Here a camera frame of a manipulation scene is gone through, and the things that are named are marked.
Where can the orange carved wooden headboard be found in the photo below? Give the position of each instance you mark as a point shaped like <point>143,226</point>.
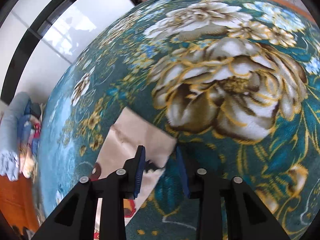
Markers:
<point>17,200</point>

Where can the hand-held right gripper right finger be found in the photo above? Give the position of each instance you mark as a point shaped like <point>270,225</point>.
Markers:
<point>182,175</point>

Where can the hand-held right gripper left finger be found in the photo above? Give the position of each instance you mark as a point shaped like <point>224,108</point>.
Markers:
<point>140,170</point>

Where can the blue and cream floral quilt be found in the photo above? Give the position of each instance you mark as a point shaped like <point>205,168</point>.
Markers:
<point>25,130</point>

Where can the cream cartoon printed top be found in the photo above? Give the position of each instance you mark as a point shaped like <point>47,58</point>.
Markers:
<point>125,140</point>

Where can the blue floral plush blanket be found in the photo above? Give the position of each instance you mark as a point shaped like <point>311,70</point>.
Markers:
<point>225,80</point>

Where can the pink and cream floral quilt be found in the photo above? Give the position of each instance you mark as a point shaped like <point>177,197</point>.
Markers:
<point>28,163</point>

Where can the white glossy wardrobe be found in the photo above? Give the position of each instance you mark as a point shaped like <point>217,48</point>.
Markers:
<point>75,25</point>

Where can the dark grey pillow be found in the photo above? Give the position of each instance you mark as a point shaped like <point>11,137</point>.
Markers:
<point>35,109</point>

